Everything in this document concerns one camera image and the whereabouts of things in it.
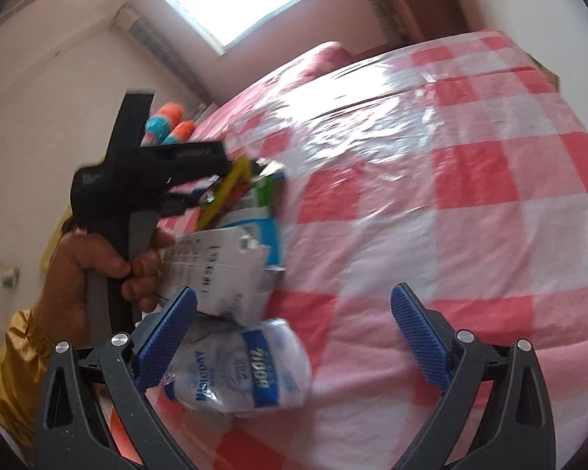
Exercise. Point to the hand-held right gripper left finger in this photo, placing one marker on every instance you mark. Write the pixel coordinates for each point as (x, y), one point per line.
(169, 338)

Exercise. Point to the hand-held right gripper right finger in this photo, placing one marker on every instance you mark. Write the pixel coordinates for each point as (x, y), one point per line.
(421, 342)

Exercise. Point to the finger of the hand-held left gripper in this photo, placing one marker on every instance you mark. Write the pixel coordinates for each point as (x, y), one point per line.
(186, 198)
(196, 159)

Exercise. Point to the yellow snack packet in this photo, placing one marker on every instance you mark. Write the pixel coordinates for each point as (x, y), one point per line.
(228, 188)

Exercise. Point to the white paper bag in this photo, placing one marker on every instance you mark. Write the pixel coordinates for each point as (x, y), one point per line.
(215, 264)

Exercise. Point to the white blue wipes packet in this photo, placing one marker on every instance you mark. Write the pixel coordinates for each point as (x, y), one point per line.
(255, 372)

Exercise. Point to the person's left hand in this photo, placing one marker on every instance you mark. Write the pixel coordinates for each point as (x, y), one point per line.
(68, 284)

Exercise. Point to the orange blue rolled blanket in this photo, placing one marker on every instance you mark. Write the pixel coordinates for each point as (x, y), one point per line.
(161, 120)
(180, 133)

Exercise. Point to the green white packet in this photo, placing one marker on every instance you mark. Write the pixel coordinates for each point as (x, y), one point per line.
(269, 183)

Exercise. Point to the pink printed bed blanket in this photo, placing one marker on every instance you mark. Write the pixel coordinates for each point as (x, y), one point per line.
(323, 61)

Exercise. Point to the red white checked tablecloth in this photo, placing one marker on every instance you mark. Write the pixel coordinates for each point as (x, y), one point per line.
(446, 181)

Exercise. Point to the window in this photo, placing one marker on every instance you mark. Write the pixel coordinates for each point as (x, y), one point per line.
(240, 0)

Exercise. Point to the grey curtain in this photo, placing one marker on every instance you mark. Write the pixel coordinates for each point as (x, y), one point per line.
(382, 5)

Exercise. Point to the brown wooden cabinet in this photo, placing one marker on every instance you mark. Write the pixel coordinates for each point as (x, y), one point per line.
(426, 0)

